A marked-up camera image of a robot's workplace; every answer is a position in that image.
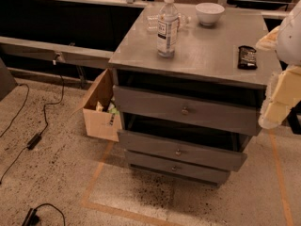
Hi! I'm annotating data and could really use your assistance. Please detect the clear plastic cup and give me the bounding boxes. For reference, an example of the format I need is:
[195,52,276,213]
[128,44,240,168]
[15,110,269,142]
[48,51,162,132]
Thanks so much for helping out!
[147,15,158,32]

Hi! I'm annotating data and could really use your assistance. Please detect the black snack bar packet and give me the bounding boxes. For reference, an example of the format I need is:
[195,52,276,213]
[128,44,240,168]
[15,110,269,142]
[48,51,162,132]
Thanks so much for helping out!
[238,45,257,70]

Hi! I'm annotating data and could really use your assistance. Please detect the grey drawer cabinet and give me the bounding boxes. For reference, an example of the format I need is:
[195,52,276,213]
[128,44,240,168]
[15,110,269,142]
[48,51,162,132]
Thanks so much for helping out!
[110,5,280,186]

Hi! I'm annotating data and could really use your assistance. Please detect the black power adapter with cable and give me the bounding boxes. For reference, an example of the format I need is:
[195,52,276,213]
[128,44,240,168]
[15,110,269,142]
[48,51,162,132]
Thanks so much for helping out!
[0,74,65,185]

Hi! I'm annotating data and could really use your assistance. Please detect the crumpled items in box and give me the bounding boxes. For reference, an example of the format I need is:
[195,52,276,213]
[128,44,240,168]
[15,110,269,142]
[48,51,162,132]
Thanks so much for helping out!
[95,99,119,115]

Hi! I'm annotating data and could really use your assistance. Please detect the clear plastic water bottle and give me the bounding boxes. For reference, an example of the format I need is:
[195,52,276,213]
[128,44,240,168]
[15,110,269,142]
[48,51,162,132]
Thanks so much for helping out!
[157,0,179,57]

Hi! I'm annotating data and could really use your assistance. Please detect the cardboard box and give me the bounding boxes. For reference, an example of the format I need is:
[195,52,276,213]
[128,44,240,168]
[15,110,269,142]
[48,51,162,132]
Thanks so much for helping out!
[73,69,121,142]

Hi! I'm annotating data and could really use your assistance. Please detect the white ceramic bowl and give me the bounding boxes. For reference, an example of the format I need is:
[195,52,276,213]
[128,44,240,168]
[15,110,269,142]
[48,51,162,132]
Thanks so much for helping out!
[196,3,225,25]

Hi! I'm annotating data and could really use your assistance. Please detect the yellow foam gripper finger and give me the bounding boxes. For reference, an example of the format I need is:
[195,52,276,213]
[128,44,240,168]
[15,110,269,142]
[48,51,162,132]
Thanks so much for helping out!
[259,65,301,129]
[256,26,279,51]

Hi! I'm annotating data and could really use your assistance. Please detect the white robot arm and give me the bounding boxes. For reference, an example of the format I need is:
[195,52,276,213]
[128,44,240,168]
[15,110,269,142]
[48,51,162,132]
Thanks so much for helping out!
[256,1,301,129]

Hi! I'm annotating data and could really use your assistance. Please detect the black plug with cable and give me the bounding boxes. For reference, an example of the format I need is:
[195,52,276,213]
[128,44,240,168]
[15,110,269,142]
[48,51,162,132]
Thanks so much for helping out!
[22,202,66,226]

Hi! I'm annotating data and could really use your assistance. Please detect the grey drawer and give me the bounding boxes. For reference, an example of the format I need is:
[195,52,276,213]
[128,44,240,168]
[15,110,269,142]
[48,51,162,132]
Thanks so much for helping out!
[125,151,230,185]
[113,86,261,136]
[118,130,247,171]

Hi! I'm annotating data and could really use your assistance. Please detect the grey bottom drawer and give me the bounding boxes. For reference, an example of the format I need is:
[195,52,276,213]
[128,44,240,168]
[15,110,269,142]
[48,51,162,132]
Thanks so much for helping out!
[125,151,230,185]

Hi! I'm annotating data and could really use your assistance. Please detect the grey middle drawer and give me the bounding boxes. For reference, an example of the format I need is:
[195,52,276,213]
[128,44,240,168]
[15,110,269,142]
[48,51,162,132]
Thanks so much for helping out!
[118,130,247,171]

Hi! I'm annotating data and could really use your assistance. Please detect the grey top drawer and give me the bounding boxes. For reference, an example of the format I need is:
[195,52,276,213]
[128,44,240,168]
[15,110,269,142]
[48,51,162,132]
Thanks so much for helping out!
[113,86,261,136]

